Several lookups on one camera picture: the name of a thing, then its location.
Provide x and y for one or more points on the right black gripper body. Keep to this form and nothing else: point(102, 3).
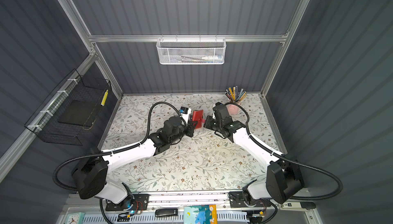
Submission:
point(218, 125)

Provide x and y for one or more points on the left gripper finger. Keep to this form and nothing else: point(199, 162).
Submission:
point(189, 132)
point(192, 124)

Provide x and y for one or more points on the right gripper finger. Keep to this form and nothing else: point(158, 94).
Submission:
point(210, 126)
point(208, 121)

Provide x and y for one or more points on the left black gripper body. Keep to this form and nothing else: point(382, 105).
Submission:
point(177, 138)

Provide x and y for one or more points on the red card holder wallet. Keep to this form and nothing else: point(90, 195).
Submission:
point(197, 117)

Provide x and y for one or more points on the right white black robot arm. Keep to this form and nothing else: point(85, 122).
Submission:
point(283, 178)

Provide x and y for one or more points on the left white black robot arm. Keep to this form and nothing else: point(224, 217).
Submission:
point(90, 174)

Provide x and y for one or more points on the pink pen cup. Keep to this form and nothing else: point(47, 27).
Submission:
point(233, 109)

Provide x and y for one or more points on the pens in pink cup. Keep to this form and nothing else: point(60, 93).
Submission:
point(235, 94)

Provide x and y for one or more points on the markers in white basket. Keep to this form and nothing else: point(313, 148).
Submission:
point(208, 59)

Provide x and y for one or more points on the yellow tag on basket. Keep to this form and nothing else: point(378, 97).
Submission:
point(104, 98)

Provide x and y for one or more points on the black stapler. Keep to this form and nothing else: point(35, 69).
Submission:
point(166, 212)

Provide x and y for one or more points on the colourful picture book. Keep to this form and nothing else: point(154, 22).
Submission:
point(204, 214)

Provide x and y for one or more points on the black pad in basket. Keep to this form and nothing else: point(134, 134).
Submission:
point(81, 113)

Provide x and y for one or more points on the small teal clock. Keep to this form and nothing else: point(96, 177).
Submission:
point(75, 218)

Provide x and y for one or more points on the white wire mesh basket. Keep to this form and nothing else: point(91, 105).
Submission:
point(169, 53)

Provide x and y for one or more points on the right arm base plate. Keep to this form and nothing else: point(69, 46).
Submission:
point(240, 199)

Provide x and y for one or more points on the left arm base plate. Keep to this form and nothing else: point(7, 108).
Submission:
point(138, 202)

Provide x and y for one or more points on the black wire wall basket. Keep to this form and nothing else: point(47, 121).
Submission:
point(44, 123)

